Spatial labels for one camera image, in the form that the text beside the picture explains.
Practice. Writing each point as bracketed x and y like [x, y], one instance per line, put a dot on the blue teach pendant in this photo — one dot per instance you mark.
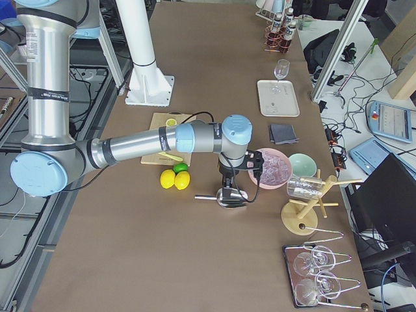
[390, 121]

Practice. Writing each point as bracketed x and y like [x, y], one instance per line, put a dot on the whole yellow lemon left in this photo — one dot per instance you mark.
[167, 178]

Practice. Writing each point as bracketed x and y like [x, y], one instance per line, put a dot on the wooden cup tree stand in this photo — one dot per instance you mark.
[298, 215]

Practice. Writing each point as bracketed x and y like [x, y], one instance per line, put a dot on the white rabbit tray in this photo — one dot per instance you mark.
[277, 99]

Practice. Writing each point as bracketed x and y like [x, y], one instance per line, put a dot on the pink bowl of ice cubes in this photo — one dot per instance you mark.
[277, 169]

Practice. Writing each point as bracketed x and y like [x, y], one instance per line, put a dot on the upside-down wine glass near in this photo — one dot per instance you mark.
[311, 292]

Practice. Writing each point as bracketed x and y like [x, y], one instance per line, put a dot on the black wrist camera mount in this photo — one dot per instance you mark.
[253, 160]

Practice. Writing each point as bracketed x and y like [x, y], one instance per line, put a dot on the copper wire bottle basket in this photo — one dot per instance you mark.
[276, 43]

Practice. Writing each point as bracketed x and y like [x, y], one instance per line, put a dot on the clear glass mug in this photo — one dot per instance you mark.
[304, 187]

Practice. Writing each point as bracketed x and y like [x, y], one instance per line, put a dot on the lemon half slice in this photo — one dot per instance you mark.
[171, 122]

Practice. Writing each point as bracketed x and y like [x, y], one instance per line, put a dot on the grey folded cloth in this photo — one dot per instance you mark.
[282, 134]

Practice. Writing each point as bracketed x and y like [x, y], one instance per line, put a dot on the white wire cup rack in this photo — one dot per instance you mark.
[267, 9]

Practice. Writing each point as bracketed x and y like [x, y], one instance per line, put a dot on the upside-down wine glass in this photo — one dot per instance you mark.
[313, 261]
[311, 292]

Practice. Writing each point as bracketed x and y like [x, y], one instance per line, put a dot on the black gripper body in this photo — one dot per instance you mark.
[226, 171]

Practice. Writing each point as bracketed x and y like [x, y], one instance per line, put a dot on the whole yellow lemon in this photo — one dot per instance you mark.
[167, 178]
[182, 180]

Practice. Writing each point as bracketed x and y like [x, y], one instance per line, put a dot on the steel ice scoop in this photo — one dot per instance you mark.
[229, 203]

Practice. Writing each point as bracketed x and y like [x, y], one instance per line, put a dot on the tea bottle one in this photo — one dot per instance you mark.
[276, 23]

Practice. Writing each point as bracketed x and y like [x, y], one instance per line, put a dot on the yellow plastic knife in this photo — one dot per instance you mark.
[170, 156]

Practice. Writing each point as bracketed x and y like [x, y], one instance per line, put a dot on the upside-down wine glass far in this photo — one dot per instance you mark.
[313, 261]

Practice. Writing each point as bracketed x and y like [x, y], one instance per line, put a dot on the aluminium frame post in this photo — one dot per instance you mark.
[347, 28]

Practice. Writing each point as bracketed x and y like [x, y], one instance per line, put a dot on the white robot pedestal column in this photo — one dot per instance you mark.
[148, 85]

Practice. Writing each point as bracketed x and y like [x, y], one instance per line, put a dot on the black backpack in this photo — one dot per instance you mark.
[316, 52]

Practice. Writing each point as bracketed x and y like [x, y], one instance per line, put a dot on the tea bottle three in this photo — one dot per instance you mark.
[289, 31]

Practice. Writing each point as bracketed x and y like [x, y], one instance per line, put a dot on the black monitor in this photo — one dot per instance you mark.
[386, 201]

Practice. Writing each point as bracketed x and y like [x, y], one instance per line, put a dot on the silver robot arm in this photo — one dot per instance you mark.
[58, 149]

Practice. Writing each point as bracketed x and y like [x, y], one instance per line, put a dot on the black tray with glasses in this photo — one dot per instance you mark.
[289, 254]

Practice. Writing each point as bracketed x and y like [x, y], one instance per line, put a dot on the whole yellow lemon right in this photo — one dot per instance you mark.
[182, 180]

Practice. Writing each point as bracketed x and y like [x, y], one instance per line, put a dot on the tea bottle two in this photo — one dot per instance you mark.
[288, 16]

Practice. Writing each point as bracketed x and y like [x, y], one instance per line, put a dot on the green empty bowl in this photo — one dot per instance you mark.
[302, 165]

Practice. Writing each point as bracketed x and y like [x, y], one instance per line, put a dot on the clear wine glass on tray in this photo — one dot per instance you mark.
[281, 70]

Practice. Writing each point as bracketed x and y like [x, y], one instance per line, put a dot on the green lime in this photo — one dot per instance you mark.
[180, 167]

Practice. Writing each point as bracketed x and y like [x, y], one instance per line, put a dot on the bamboo cutting board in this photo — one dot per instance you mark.
[158, 120]

